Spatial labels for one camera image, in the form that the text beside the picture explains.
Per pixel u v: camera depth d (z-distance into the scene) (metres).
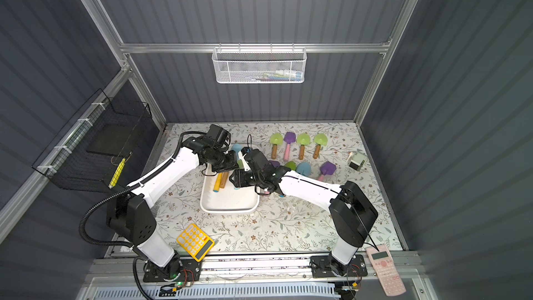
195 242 0.79
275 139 1.12
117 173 0.68
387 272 0.72
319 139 1.12
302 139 1.12
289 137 1.13
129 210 0.44
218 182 0.94
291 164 1.03
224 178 0.96
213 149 0.63
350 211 0.44
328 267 0.73
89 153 0.72
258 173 0.63
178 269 0.71
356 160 0.99
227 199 0.92
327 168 1.02
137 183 0.47
